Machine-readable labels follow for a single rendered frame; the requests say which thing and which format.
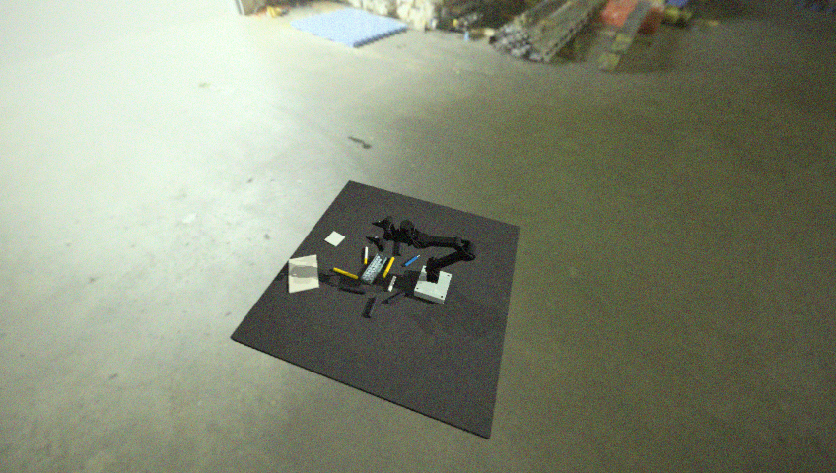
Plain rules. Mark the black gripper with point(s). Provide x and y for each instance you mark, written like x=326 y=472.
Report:
x=381 y=243

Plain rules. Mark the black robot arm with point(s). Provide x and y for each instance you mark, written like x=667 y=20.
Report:
x=410 y=235

